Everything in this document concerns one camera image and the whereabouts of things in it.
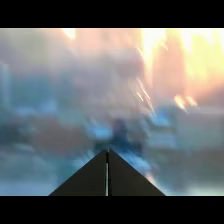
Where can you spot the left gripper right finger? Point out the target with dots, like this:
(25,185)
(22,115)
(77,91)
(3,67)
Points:
(128,180)

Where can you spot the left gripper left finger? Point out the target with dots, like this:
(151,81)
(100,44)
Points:
(89,180)

